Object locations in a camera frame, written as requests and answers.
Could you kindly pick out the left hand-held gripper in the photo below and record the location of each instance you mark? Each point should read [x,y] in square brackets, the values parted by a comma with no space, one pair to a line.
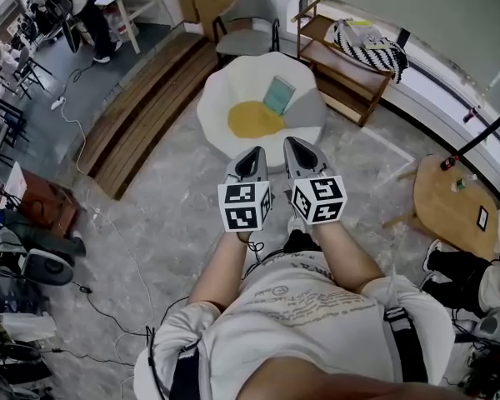
[243,206]

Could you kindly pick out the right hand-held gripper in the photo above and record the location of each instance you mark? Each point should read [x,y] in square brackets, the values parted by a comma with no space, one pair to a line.
[321,202]

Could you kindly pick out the teal book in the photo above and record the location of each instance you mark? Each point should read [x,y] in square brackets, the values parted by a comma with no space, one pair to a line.
[278,96]

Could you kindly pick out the white fried-egg shaped cushion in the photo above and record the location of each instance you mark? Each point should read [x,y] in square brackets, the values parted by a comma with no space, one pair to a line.
[233,86]

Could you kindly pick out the person's right forearm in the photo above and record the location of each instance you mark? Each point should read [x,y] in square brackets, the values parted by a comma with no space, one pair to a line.
[341,256]

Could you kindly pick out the person's left forearm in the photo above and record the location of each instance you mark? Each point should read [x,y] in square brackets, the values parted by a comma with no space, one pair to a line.
[221,269]

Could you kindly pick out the person's white shoe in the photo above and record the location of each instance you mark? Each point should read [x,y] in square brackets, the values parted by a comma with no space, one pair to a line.
[296,224]

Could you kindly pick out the person's black trousers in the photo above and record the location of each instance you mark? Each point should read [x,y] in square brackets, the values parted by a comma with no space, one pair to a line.
[300,242]

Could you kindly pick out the grey cushion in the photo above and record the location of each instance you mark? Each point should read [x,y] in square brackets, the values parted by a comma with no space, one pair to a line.
[306,111]

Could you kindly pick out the round wooden side table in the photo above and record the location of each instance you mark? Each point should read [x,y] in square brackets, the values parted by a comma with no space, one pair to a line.
[441,206]

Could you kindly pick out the person's white printed t-shirt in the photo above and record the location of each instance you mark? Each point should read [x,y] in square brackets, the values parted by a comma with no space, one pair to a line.
[308,327]

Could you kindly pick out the wooden shelf rack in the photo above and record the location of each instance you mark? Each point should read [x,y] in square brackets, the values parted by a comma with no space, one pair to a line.
[341,77]

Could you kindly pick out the dark red bottle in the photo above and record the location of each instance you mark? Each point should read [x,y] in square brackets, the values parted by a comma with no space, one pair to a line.
[449,163]

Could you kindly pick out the wooden slatted platform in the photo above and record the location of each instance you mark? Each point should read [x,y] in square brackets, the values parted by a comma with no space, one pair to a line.
[141,115]

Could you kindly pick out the green bottle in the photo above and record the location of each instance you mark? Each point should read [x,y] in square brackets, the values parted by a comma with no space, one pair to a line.
[461,183]

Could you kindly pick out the black framed card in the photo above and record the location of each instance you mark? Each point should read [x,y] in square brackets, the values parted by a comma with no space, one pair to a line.
[482,218]

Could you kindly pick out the grey armchair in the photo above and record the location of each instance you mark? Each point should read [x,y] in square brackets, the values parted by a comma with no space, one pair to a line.
[246,40]

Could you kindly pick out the dark pink bottle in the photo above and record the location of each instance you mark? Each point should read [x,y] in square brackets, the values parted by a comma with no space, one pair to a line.
[471,115]

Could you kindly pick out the magazine with yellow-green edge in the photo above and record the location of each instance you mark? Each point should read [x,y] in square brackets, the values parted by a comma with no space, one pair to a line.
[371,36]

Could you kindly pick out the black tripod stand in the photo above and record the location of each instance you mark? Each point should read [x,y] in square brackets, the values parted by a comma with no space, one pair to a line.
[483,136]

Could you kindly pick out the person's chin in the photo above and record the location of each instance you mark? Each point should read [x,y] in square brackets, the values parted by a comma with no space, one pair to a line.
[337,381]

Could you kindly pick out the red-brown wooden crate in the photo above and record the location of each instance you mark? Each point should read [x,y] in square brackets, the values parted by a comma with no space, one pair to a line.
[46,206]

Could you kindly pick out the grey swivel chair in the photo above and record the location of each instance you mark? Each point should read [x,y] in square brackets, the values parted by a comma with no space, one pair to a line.
[50,267]

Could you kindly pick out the white power strip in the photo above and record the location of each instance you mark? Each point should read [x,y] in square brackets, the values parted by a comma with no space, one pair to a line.
[57,103]

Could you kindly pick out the grey plastic device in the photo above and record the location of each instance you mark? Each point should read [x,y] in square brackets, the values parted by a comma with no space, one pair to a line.
[498,327]

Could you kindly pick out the large water jug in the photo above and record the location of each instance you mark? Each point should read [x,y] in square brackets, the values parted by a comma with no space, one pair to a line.
[121,27]

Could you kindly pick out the grey-green roller blind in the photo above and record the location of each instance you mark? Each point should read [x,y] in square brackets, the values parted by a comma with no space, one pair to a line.
[421,6]

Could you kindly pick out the black metal chair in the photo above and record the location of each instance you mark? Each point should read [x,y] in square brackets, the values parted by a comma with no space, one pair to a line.
[8,123]
[31,69]

